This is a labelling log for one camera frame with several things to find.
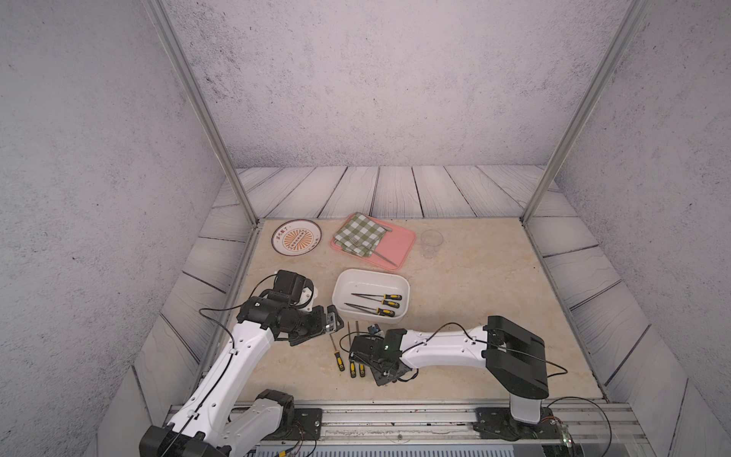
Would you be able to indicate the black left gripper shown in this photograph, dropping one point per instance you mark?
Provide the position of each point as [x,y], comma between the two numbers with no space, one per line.
[319,326]

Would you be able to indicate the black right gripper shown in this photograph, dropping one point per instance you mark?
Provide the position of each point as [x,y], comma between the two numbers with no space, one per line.
[377,379]

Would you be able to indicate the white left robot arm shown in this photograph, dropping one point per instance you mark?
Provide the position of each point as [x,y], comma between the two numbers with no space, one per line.
[202,427]

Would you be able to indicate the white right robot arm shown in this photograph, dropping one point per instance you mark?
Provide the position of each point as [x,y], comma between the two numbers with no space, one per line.
[514,356]

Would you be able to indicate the white rectangular storage box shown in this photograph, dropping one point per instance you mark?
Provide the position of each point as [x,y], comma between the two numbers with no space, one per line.
[366,281]

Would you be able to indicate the round patterned plate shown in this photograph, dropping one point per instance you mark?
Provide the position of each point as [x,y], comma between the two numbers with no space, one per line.
[296,237]

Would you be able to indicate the pink plastic tray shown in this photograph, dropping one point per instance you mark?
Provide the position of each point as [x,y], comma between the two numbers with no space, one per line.
[395,246]

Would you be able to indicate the green checkered cloth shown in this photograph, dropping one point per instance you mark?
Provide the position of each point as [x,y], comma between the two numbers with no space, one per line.
[360,235]

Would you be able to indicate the clear plastic cup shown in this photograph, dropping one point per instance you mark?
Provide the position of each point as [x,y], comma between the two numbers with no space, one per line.
[430,243]

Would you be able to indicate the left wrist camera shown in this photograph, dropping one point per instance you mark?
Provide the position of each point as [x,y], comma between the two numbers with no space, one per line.
[334,321]

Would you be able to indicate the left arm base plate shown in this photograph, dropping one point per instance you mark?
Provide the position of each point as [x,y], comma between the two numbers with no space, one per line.
[299,424]

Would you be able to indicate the metal base rail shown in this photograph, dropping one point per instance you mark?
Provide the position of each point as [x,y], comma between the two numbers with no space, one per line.
[414,428]

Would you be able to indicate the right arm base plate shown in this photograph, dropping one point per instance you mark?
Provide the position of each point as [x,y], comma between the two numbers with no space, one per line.
[497,423]

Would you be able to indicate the left aluminium frame post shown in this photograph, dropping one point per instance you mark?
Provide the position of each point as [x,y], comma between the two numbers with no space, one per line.
[160,20]

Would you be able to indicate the aluminium frame post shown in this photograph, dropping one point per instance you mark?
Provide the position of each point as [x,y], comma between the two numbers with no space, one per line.
[629,25]
[160,20]

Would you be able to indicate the right aluminium frame post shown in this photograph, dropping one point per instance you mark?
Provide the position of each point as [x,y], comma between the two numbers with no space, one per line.
[629,25]

